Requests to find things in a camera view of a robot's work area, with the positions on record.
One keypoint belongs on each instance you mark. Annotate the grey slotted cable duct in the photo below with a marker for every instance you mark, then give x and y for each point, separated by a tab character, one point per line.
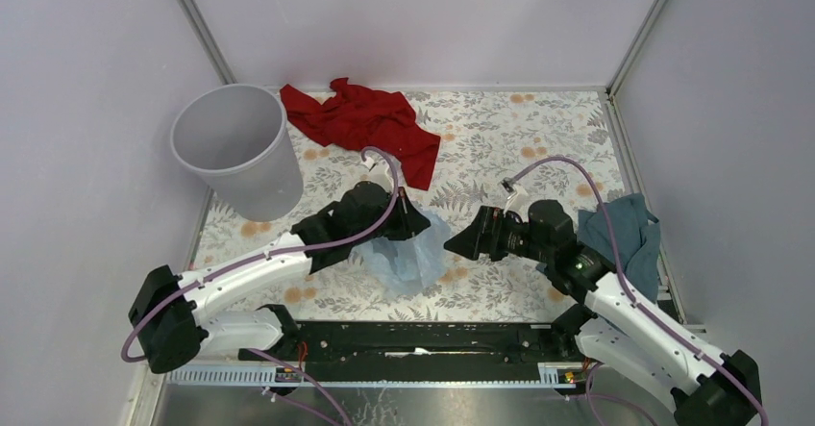
399	374

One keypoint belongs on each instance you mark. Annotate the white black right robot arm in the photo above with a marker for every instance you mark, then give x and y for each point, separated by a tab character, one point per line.
614	324

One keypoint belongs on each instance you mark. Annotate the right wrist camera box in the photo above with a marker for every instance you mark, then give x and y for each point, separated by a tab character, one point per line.
516	196

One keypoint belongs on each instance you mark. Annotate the teal blue cloth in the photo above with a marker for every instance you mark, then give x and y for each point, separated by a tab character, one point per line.
625	229

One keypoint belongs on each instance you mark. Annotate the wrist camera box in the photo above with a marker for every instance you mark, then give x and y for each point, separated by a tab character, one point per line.
516	196
378	171

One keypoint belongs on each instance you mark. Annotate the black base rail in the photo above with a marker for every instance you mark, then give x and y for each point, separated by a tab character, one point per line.
342	342

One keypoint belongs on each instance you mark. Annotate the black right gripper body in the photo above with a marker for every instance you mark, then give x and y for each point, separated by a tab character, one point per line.
520	242

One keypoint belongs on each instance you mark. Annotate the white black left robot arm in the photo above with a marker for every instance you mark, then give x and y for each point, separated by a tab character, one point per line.
177	317

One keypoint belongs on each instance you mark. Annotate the grey plastic trash bin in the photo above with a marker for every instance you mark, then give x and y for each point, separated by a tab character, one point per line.
235	139

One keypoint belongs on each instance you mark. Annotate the red cloth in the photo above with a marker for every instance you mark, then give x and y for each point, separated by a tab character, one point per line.
357	117

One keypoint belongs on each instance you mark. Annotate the light blue plastic trash bag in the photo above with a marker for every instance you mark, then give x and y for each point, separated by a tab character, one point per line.
407	267

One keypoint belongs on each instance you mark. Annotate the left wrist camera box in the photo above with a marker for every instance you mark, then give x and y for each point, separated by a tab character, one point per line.
378	171

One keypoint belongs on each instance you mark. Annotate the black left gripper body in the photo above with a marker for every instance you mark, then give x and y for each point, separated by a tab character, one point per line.
387	232

